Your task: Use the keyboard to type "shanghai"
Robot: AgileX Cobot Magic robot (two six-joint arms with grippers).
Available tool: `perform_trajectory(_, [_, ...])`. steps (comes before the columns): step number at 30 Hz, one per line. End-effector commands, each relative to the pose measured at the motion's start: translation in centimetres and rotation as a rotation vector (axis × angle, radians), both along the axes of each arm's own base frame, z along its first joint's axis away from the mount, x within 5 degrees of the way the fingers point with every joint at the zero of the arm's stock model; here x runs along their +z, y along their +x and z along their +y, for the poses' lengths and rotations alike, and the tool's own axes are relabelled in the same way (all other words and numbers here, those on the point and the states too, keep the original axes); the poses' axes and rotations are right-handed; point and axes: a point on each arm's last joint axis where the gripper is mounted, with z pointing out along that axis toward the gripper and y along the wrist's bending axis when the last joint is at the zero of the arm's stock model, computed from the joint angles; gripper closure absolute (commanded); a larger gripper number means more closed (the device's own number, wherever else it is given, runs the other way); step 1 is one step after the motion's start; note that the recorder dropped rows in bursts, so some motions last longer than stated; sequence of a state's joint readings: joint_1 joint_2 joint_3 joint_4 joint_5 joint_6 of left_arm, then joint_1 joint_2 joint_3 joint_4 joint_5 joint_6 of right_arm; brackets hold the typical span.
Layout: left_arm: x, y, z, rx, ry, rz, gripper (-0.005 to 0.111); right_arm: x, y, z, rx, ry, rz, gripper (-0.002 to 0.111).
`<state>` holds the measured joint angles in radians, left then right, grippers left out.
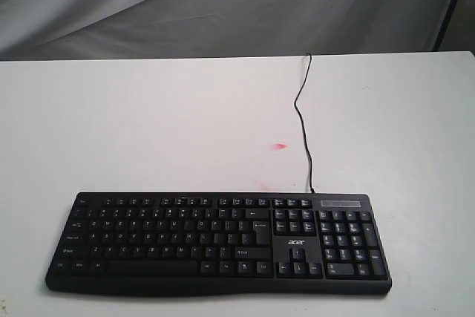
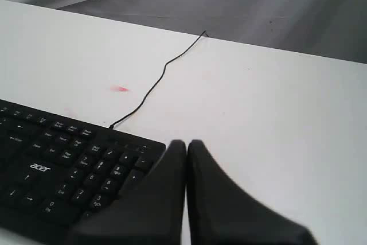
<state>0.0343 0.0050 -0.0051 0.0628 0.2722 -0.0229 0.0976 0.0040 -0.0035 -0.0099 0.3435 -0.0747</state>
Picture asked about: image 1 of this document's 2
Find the grey backdrop cloth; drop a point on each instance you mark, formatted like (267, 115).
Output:
(139, 29)

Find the black acer keyboard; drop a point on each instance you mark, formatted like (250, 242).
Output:
(219, 243)

